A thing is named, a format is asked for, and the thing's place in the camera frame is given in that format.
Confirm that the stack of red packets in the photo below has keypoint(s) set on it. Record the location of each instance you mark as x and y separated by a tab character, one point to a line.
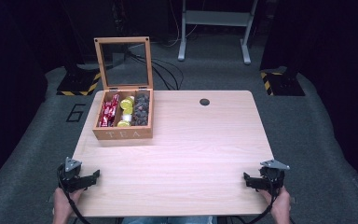
107	112

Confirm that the white metal desk frame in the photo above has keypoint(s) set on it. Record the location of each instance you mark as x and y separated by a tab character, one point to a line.
217	18

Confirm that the white capsule cup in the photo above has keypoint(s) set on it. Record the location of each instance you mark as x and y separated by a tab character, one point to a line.
126	117

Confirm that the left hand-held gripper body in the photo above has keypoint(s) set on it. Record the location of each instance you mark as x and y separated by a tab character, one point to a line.
71	179

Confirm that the person's right hand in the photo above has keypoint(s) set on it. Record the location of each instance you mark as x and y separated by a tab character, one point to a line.
280	203

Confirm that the person's blue jeans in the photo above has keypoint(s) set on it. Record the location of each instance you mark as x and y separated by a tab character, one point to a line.
167	220

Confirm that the wooden box with glass lid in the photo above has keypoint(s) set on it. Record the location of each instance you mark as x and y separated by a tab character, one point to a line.
121	134

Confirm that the pile of dark wrapped packets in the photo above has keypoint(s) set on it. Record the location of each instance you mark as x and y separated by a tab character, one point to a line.
140	109

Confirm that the person's left hand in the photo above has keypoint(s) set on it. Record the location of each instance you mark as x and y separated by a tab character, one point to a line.
63	202

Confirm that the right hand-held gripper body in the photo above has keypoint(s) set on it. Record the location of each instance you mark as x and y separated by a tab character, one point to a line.
272	177

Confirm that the black striped stand base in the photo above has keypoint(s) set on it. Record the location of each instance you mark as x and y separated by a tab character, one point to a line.
284	84
79	84

